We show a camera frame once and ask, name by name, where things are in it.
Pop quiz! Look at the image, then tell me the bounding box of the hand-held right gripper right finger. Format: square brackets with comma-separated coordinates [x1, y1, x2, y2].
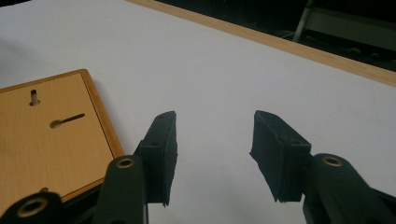
[249, 110, 313, 203]

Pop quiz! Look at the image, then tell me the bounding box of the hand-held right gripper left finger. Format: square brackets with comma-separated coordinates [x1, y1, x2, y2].
[134, 110, 179, 208]

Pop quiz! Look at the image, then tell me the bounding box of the wooden picture frame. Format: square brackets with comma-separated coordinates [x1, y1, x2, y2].
[0, 68, 126, 216]

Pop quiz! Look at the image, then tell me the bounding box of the white paper sheet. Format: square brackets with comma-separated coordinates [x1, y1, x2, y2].
[0, 0, 396, 224]

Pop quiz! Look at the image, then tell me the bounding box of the grey metal stand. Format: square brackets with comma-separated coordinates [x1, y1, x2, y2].
[291, 0, 396, 52]

